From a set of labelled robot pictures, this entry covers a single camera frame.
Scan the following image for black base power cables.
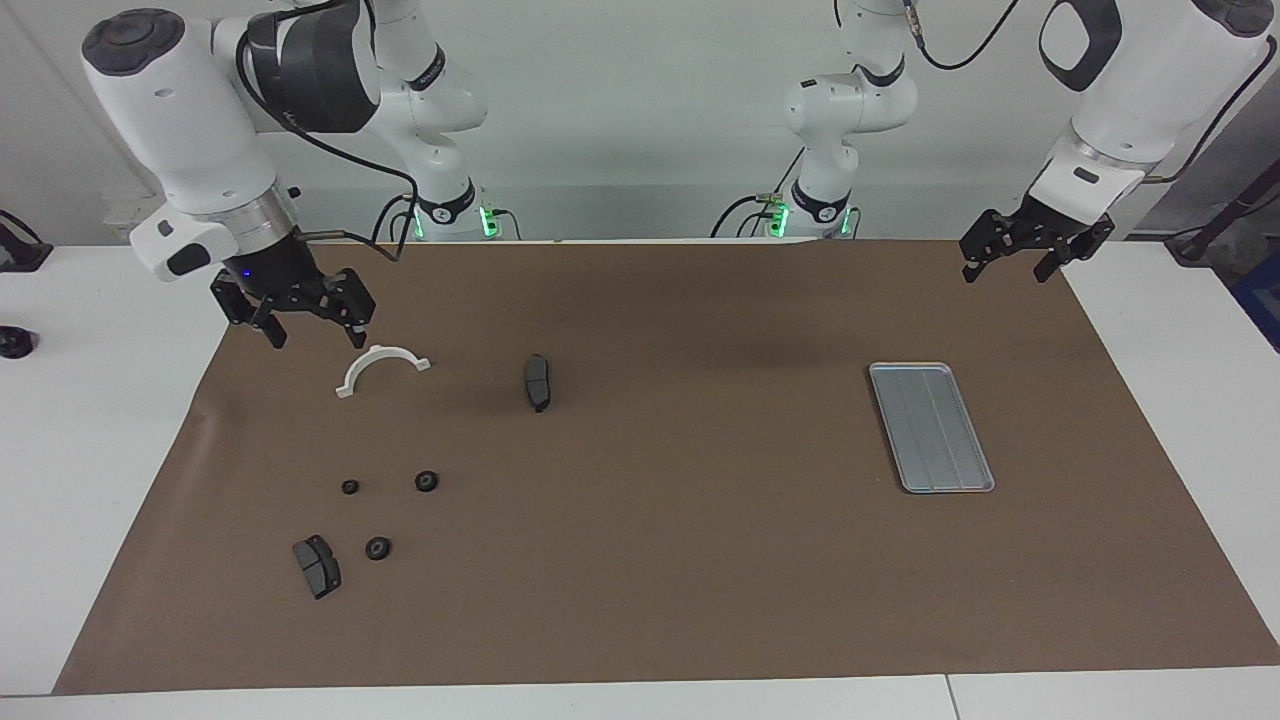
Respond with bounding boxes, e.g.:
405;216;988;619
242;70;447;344
712;150;861;239
372;192;521;241

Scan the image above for black table clamp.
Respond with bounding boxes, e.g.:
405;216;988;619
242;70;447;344
0;210;53;273

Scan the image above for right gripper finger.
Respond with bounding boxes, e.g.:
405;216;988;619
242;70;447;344
210;275;289;349
318;268;377;349

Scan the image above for blue crate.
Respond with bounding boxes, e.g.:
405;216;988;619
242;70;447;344
1228;250;1280;353

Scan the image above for white wall box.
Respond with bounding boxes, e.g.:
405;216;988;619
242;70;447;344
103;195;171;243

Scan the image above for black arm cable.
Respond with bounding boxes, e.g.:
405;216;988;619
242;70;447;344
235;0;421;263
900;0;1280;186

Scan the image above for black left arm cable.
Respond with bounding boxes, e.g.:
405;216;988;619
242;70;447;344
900;0;1280;186

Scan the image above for brown table mat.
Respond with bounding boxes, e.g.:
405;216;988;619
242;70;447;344
52;238;1280;696

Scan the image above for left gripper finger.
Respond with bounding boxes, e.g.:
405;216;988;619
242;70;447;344
960;208;1026;283
1035;218;1116;283

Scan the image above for white curved plastic bracket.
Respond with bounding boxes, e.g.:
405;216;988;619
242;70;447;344
335;344;432;400

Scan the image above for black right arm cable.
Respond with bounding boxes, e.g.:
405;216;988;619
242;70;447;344
235;0;421;263

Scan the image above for silver metal tray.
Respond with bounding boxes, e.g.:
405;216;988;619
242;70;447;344
868;362;996;495

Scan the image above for black stand pole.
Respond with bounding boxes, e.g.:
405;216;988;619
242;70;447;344
1165;160;1280;266

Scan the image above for dark grey slotted brake pad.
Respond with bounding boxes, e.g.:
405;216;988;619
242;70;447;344
292;535;342;600

